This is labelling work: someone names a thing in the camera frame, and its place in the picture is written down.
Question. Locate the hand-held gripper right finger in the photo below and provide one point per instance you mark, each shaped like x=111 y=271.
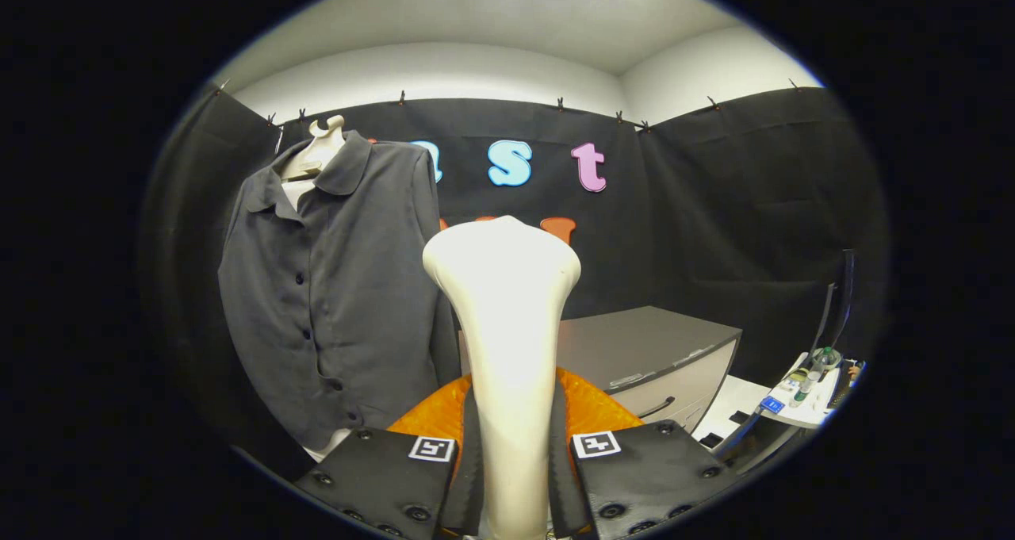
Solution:
x=563 y=484

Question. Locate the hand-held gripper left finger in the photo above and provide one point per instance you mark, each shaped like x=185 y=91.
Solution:
x=472 y=484

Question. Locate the dark grey button shirt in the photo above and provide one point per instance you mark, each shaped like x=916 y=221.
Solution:
x=349 y=286

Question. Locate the cream clothes hanger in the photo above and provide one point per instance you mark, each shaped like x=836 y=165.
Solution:
x=317 y=155

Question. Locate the grey top drawer cabinet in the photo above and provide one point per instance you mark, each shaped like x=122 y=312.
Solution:
x=650 y=350

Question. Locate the white desk with papers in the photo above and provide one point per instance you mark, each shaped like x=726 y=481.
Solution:
x=809 y=409

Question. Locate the clear plastic water bottle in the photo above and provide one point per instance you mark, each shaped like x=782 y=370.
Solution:
x=805 y=389

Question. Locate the black backdrop cloth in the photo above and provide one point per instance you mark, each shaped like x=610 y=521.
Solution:
x=714 y=231

